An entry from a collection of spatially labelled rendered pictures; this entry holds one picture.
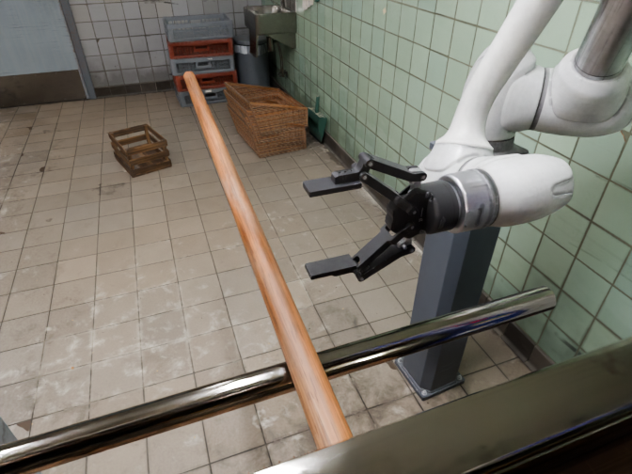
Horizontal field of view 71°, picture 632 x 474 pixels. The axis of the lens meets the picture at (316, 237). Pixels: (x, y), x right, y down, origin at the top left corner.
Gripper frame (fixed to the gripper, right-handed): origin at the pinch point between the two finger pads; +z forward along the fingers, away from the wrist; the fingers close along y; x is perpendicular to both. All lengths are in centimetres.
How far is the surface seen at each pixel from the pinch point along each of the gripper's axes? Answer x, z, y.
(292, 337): -18.5, 8.6, -2.2
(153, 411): -20.0, 22.0, 1.0
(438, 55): 138, -108, 19
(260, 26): 348, -71, 41
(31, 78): 459, 135, 93
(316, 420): -27.3, 9.2, -1.9
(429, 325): -19.1, -6.5, 1.1
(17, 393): 92, 94, 118
